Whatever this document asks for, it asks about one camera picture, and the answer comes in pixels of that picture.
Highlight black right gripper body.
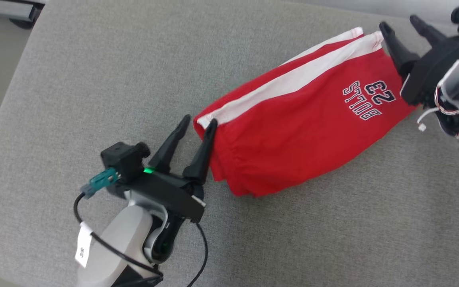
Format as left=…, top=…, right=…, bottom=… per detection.
left=400, top=37, right=459, bottom=106

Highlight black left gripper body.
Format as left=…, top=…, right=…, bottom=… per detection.
left=106, top=169, right=206, bottom=223

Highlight red basketball shorts white stripe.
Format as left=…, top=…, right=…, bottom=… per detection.
left=193, top=27, right=417, bottom=198

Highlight teal cable connector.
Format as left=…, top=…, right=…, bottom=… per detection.
left=80, top=167, right=119, bottom=199

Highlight thin red white wires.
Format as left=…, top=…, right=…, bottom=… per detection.
left=417, top=82, right=459, bottom=138

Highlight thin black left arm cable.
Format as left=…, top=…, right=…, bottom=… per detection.
left=73, top=191, right=209, bottom=287

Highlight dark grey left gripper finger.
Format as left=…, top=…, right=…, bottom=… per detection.
left=182, top=119, right=218, bottom=185
left=149, top=115, right=191, bottom=174

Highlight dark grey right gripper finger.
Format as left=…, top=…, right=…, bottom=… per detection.
left=379, top=21, right=420, bottom=78
left=410, top=15, right=449, bottom=46

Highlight white cable label tag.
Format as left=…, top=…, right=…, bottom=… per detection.
left=75, top=222, right=94, bottom=268

